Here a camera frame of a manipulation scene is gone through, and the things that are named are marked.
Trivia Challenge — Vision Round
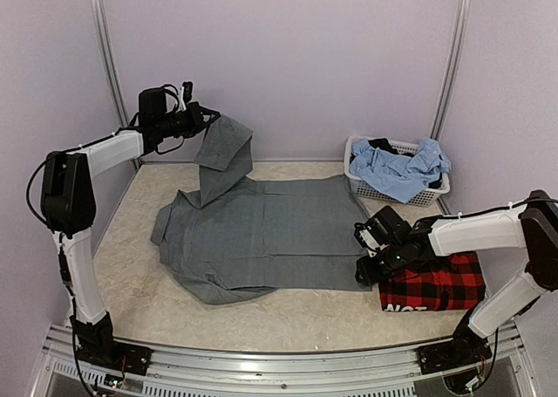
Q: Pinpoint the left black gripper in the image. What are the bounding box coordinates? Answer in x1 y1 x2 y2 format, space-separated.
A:
158 101 221 138

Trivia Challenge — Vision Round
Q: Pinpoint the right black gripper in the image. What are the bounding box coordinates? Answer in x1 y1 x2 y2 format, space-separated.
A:
355 243 406 286

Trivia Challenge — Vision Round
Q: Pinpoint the white plastic laundry basket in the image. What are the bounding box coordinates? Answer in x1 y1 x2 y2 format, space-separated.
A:
344 136 452 207

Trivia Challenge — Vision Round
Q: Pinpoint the red black plaid shirt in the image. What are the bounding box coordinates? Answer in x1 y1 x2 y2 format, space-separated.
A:
378 252 486 312

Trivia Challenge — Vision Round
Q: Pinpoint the grey long sleeve shirt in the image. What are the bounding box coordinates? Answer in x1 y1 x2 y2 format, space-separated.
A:
151 116 366 305

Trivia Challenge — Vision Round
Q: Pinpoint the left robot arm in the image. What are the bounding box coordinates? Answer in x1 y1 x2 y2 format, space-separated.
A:
31 82 221 328

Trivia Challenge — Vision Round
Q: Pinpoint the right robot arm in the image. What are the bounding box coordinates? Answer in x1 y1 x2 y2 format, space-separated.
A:
354 190 557 366

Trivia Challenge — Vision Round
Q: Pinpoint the light blue shirt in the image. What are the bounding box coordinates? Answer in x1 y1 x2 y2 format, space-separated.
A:
349 138 452 203

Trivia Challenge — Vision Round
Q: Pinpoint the black garment in basket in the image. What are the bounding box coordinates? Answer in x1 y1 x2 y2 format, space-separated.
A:
361 138 451 202

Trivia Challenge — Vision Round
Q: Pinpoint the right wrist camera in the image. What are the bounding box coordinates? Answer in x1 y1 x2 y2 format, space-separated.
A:
353 222 380 257

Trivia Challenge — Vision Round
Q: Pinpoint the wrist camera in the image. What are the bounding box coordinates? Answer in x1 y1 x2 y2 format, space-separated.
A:
353 222 380 257
179 81 194 111

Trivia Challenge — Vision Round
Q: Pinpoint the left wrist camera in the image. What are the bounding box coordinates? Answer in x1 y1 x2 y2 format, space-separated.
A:
179 81 194 111

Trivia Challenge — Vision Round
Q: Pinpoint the left aluminium frame post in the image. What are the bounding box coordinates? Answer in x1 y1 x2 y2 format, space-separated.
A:
86 0 143 171

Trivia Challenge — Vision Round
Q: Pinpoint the aluminium frame post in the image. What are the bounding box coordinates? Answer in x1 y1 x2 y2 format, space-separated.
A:
430 0 472 140
86 0 143 171

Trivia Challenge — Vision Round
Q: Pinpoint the front aluminium rail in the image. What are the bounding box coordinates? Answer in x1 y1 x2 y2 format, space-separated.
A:
25 324 540 396

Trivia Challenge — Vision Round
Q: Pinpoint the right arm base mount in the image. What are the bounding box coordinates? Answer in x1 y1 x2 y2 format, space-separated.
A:
417 325 493 374

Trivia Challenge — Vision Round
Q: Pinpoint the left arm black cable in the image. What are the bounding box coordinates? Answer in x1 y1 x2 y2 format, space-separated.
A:
24 83 184 228

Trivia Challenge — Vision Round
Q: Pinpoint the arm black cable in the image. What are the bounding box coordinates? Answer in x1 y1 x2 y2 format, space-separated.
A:
435 198 558 219
24 83 184 228

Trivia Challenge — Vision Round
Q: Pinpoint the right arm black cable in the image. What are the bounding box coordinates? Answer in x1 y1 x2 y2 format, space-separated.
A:
435 198 558 219

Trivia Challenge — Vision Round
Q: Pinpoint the right aluminium frame post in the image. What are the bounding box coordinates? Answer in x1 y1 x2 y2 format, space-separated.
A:
430 0 472 140

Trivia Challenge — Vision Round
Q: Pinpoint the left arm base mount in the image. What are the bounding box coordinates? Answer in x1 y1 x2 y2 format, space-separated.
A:
71 313 153 376

